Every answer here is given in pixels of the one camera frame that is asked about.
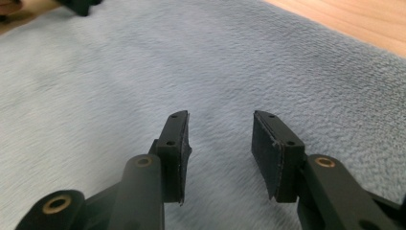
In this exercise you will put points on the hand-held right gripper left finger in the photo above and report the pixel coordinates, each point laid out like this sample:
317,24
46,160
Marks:
174,159

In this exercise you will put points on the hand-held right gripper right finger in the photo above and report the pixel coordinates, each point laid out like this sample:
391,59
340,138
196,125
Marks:
281,159

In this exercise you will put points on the grey towel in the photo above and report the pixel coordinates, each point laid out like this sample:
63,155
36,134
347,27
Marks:
159,70

